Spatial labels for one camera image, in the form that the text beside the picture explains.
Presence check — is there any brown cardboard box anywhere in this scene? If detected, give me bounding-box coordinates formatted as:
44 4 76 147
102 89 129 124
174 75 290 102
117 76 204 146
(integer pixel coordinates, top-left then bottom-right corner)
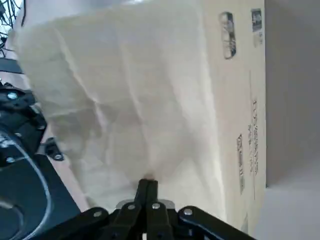
13 0 268 240

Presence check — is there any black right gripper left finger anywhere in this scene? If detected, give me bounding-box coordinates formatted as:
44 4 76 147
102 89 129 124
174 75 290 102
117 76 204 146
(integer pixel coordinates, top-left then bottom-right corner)
66 178 150 240

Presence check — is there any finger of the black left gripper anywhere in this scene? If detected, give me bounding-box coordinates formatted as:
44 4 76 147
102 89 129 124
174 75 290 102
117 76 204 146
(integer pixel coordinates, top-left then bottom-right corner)
0 83 48 157
44 136 65 162

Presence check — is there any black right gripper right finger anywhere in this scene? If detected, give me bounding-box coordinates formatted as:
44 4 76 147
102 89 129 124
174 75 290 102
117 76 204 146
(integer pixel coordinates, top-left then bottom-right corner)
147 178 255 240

